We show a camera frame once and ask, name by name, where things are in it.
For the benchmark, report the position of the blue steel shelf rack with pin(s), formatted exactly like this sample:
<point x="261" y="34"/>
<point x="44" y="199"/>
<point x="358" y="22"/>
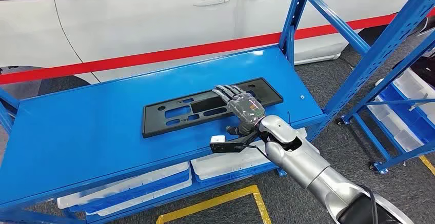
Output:
<point x="390" y="81"/>
<point x="102" y="113"/>

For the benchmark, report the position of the yellow floor tape square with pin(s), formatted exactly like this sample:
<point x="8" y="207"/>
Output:
<point x="210" y="202"/>

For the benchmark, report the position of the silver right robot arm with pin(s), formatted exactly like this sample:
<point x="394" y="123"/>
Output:
<point x="306" y="164"/>

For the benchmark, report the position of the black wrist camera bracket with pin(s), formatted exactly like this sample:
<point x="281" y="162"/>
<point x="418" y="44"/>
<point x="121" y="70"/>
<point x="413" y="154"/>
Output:
<point x="234" y="145"/>

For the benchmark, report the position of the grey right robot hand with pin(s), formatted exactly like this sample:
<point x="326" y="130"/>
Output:
<point x="246" y="108"/>

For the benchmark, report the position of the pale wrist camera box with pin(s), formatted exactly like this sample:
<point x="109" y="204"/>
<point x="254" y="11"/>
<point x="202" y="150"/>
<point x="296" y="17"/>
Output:
<point x="217" y="139"/>

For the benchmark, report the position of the black plastic frame part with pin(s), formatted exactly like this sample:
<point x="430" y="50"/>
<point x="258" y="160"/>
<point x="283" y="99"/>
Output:
<point x="156" y="120"/>

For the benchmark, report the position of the white car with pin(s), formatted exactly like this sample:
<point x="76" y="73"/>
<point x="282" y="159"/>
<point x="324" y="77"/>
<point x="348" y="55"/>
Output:
<point x="136" y="29"/>

